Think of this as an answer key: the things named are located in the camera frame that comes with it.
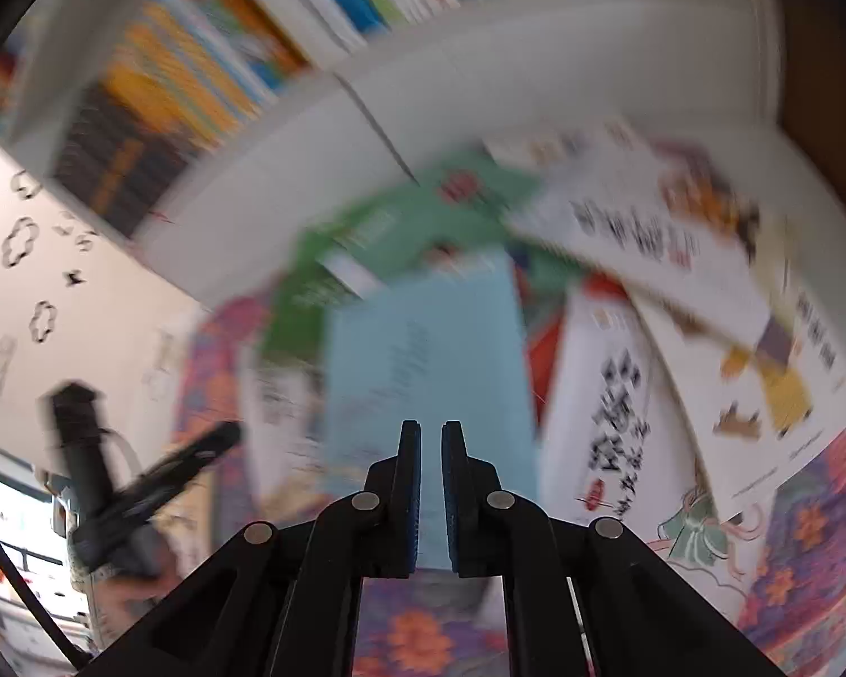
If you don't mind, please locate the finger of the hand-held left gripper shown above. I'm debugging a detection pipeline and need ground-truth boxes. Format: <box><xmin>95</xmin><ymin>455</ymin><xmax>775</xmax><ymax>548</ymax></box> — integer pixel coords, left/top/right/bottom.
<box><xmin>113</xmin><ymin>421</ymin><xmax>244</xmax><ymax>516</ymax></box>

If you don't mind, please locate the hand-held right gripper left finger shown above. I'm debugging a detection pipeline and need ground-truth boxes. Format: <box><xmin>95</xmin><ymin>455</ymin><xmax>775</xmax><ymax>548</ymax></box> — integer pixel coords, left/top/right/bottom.
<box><xmin>77</xmin><ymin>421</ymin><xmax>422</xmax><ymax>677</ymax></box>

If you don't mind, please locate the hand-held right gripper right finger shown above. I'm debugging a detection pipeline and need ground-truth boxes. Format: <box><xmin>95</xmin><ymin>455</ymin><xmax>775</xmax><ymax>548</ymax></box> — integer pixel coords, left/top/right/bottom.
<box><xmin>442</xmin><ymin>421</ymin><xmax>783</xmax><ymax>677</ymax></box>

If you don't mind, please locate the light blue book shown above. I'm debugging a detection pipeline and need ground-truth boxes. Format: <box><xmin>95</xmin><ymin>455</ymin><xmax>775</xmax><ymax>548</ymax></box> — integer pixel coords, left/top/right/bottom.
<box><xmin>320</xmin><ymin>250</ymin><xmax>540</xmax><ymax>572</ymax></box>

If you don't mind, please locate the green book with cricket picture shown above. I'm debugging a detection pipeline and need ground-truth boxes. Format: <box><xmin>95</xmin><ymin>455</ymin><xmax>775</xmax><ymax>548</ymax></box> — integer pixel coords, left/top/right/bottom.
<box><xmin>261</xmin><ymin>201</ymin><xmax>466</xmax><ymax>364</ymax></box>

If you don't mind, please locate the row of dark books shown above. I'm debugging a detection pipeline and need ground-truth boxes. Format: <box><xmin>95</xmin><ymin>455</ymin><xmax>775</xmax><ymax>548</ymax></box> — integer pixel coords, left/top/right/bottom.
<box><xmin>52</xmin><ymin>81</ymin><xmax>191</xmax><ymax>237</ymax></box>

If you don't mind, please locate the row of orange yellow books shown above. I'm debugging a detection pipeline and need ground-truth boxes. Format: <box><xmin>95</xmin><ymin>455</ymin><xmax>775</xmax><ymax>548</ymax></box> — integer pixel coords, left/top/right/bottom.
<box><xmin>105</xmin><ymin>0</ymin><xmax>311</xmax><ymax>156</ymax></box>

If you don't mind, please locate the window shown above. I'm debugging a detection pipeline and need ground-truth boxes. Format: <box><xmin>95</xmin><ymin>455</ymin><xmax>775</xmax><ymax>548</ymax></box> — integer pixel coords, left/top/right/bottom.
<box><xmin>0</xmin><ymin>465</ymin><xmax>78</xmax><ymax>614</ymax></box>

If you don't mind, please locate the floral blanket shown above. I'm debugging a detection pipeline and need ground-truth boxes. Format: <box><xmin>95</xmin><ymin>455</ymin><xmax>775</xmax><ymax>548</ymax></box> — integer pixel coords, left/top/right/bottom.
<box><xmin>173</xmin><ymin>296</ymin><xmax>846</xmax><ymax>677</ymax></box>

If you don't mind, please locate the white book with robed figure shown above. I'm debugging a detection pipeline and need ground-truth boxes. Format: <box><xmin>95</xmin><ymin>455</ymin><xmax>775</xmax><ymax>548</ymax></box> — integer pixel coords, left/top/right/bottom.
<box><xmin>536</xmin><ymin>289</ymin><xmax>755</xmax><ymax>622</ymax></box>

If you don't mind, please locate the white bookshelf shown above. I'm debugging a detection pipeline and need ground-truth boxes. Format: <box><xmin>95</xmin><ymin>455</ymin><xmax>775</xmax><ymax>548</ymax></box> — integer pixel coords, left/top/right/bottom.
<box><xmin>3</xmin><ymin>0</ymin><xmax>791</xmax><ymax>311</ymax></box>

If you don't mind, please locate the brown wooden board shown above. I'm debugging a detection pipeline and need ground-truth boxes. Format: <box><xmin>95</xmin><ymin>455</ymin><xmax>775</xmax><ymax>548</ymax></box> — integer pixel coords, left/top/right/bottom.
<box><xmin>779</xmin><ymin>0</ymin><xmax>846</xmax><ymax>177</ymax></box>

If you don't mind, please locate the black cable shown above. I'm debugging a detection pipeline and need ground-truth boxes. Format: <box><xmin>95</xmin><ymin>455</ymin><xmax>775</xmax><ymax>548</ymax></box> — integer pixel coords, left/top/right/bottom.
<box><xmin>0</xmin><ymin>500</ymin><xmax>89</xmax><ymax>671</ymax></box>

